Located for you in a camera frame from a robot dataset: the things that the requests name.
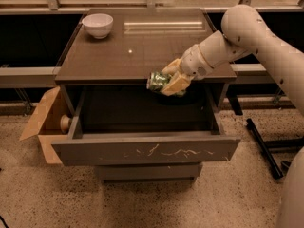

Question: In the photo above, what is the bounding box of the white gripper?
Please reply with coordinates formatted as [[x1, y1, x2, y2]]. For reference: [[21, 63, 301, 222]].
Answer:
[[161, 44, 213, 96]]

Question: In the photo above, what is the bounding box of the green soda can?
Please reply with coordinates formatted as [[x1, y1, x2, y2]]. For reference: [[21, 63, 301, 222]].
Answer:
[[146, 72, 173, 93]]

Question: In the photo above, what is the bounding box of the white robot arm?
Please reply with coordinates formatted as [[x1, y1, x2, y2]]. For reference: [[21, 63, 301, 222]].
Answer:
[[161, 4, 304, 228]]

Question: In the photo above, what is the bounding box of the grey drawer cabinet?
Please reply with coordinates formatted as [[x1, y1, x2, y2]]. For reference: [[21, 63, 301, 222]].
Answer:
[[55, 8, 238, 184]]

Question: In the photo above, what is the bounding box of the open grey top drawer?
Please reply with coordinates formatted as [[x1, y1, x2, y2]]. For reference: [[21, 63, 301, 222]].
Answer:
[[52, 85, 240, 166]]

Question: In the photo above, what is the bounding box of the closed grey lower drawer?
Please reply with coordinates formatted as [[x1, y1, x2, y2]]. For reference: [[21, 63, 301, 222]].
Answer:
[[95, 162, 202, 183]]

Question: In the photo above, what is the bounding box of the white ceramic bowl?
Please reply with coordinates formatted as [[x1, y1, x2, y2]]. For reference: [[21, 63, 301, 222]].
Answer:
[[82, 13, 114, 39]]

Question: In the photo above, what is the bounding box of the black chair base leg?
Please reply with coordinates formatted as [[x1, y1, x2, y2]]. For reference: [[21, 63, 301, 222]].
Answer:
[[246, 119, 283, 180]]

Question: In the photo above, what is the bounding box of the tape roll in box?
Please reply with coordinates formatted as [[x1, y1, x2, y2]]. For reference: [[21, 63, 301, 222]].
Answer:
[[60, 115, 71, 134]]

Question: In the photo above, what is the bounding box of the cardboard box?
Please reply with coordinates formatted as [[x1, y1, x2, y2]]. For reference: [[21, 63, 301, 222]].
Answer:
[[20, 86, 71, 164]]

